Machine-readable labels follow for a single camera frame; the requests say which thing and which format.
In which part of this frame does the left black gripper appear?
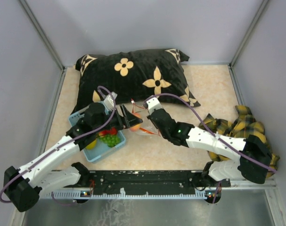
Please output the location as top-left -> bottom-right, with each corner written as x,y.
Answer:
94,104 -> 143,133

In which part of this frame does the orange peach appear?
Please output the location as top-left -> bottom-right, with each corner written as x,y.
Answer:
130,113 -> 141,132

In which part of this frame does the clear zip top bag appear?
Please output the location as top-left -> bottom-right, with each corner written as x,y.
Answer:
129,99 -> 160,136

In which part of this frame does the black flower pattern pillow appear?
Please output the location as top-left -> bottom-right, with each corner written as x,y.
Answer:
73,48 -> 200,112

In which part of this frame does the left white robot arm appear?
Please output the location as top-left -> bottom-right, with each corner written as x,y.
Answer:
1,103 -> 143,212

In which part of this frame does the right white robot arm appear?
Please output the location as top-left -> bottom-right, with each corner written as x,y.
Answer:
148,108 -> 272,186

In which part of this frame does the red strawberry bunch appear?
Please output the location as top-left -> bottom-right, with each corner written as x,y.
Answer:
98,128 -> 118,137

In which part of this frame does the green grape bunch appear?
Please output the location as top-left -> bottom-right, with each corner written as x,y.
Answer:
99,134 -> 121,148

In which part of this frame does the light blue plastic basket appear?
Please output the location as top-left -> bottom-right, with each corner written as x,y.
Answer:
68,109 -> 126,162

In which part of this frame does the yellow black plaid cloth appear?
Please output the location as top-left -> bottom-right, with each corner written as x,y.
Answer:
198,105 -> 272,180

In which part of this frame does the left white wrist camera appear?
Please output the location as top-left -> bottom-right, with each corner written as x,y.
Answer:
103,92 -> 117,111

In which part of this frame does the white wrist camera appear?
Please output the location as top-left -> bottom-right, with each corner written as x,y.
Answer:
103,92 -> 117,111
143,97 -> 163,115

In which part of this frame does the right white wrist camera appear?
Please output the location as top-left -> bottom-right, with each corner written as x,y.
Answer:
143,97 -> 163,115

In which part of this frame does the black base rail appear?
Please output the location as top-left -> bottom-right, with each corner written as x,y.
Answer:
45,170 -> 230,204

